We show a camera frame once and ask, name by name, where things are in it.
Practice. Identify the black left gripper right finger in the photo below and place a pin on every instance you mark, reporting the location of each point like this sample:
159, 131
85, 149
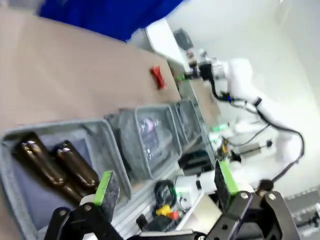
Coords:
225, 185

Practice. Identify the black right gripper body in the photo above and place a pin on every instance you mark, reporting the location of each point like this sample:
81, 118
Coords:
206, 71

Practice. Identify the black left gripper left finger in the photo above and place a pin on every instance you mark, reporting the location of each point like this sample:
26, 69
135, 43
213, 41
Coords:
106, 192

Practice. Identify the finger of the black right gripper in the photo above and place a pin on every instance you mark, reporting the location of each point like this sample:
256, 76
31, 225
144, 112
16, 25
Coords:
191, 75

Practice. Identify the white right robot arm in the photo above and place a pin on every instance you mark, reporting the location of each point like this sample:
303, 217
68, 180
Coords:
250, 82

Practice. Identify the red crushed drink can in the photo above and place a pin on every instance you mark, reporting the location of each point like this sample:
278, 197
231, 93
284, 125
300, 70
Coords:
158, 78

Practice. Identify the grey fabric can basket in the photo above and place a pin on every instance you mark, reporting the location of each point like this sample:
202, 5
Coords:
187, 120

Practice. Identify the grey fabric plastic basket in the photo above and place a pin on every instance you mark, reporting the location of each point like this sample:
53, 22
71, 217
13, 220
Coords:
130, 150

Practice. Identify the grey fabric bottle basket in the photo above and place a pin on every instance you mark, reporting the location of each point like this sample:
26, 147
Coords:
25, 180

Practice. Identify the white electronics box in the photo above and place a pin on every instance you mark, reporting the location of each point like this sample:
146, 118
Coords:
187, 190

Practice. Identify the brown glass bottle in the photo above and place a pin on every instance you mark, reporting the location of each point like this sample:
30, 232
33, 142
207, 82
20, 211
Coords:
75, 165
40, 162

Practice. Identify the white background table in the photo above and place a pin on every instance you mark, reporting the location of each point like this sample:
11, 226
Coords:
162, 42

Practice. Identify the person in blue hoodie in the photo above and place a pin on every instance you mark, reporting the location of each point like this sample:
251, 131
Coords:
100, 17

